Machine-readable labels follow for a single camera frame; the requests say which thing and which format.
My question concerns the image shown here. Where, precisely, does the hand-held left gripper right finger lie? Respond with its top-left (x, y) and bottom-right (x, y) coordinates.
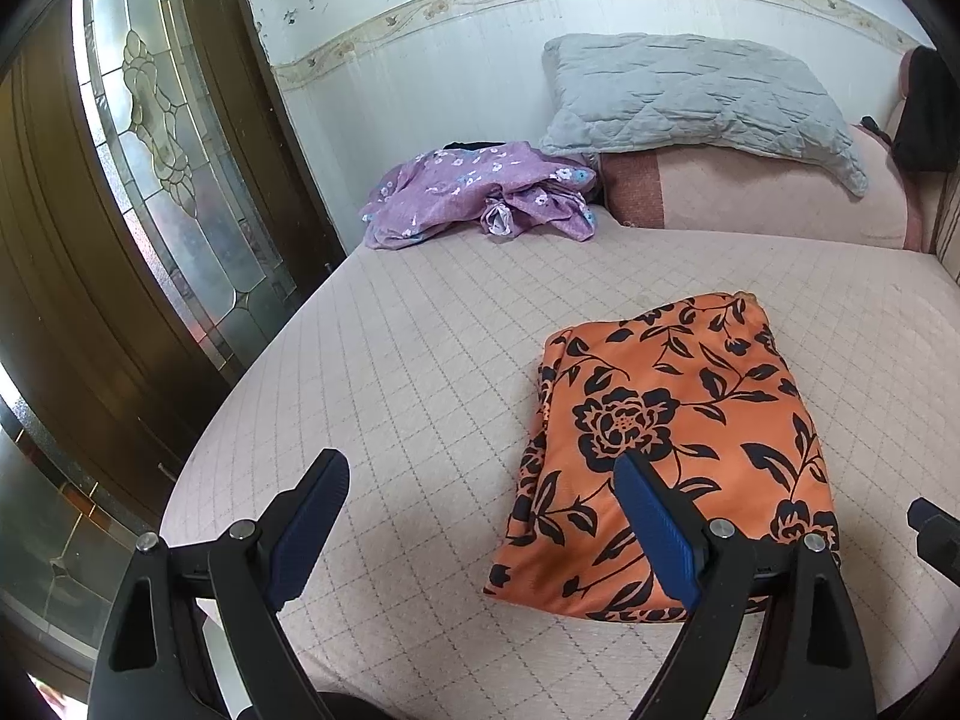
top-left (613, 451), bottom-right (878, 720)

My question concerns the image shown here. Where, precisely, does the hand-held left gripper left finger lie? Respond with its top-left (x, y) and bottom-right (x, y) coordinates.
top-left (86, 448), bottom-right (351, 720)

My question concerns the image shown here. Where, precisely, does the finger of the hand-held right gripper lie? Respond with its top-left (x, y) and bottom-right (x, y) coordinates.
top-left (906, 497), bottom-right (960, 578)

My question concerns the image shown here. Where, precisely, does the orange black floral garment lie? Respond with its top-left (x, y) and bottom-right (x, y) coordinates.
top-left (486, 292), bottom-right (842, 623)

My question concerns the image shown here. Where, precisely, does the pink quilted bed cover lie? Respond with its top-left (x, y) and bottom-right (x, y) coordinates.
top-left (159, 221), bottom-right (960, 720)

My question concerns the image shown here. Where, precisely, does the striped floral headboard cushion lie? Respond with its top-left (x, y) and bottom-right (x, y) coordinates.
top-left (930, 165), bottom-right (960, 278)

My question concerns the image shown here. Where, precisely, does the pink bolster cushion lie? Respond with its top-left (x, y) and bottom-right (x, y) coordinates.
top-left (598, 124), bottom-right (931, 252)

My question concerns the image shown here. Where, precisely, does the wooden door with patterned glass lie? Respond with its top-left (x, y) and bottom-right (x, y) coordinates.
top-left (0, 0), bottom-right (346, 698)

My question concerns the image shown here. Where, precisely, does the purple floral garment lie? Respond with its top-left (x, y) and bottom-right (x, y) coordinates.
top-left (360, 141), bottom-right (599, 251)

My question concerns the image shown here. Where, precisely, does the black cloth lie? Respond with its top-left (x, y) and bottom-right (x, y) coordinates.
top-left (891, 47), bottom-right (960, 173)

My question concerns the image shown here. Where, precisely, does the grey quilted pillow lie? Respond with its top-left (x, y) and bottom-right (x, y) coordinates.
top-left (538, 33), bottom-right (869, 199)

